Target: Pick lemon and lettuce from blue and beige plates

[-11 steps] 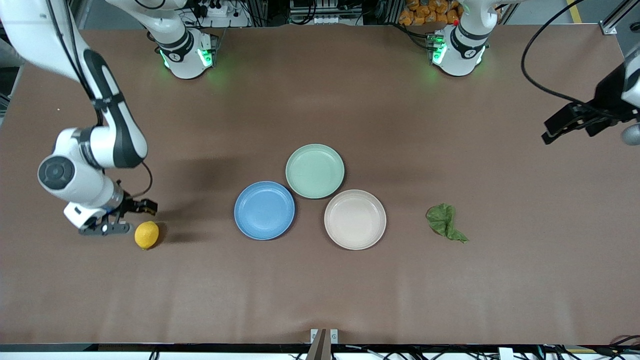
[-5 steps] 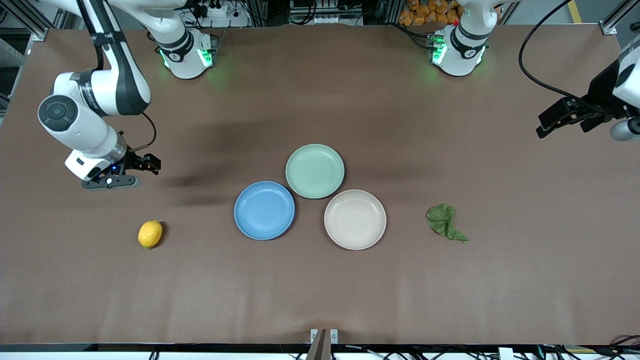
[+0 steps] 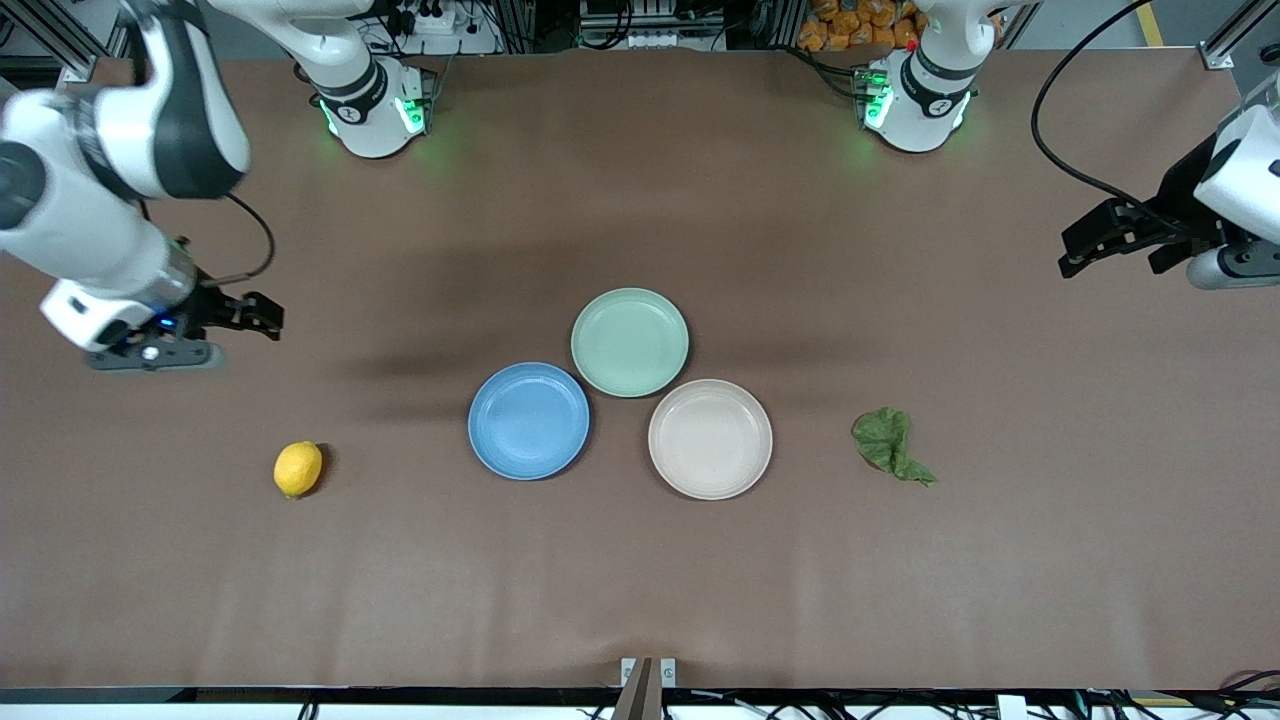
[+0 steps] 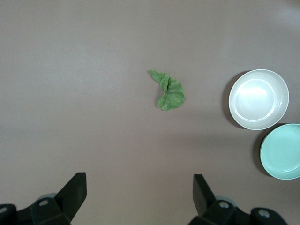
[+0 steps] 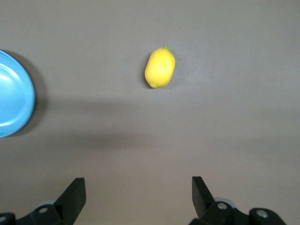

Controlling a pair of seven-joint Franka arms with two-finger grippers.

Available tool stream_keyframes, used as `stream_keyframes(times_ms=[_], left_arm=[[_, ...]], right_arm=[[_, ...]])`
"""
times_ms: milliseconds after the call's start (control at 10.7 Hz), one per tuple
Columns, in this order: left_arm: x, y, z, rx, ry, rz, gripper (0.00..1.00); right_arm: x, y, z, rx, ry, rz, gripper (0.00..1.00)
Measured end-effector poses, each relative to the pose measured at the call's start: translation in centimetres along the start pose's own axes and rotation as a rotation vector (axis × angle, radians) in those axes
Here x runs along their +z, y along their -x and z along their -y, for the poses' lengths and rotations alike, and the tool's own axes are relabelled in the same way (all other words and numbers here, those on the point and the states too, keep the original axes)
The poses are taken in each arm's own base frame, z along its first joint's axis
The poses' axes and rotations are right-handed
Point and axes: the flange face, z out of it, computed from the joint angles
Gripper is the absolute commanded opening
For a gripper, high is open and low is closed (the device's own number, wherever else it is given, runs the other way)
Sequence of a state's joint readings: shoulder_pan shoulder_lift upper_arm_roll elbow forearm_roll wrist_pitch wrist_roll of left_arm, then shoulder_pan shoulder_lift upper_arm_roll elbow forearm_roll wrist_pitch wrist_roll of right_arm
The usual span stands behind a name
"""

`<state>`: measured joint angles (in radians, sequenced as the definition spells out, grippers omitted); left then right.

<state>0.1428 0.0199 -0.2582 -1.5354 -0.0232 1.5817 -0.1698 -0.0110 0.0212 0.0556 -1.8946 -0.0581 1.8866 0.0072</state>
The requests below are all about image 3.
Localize white power strip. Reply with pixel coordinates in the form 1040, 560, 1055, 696
395, 6, 458, 37

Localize orange snack bags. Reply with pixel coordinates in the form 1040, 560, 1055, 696
797, 0, 931, 52

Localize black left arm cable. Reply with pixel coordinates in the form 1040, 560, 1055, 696
1030, 0, 1206, 219

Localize blue round plate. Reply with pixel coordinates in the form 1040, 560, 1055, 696
468, 362, 591, 482

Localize light green round plate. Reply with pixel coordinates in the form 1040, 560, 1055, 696
571, 288, 691, 399

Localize yellow lemon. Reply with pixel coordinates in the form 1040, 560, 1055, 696
273, 441, 324, 499

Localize aluminium frame profile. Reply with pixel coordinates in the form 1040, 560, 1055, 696
0, 0, 126, 83
1198, 0, 1280, 71

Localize green lettuce leaf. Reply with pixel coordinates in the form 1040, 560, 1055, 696
851, 406, 939, 488

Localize metal table edge bracket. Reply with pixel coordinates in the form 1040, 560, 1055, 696
620, 656, 678, 720

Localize beige round plate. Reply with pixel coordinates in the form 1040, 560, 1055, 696
648, 379, 774, 501

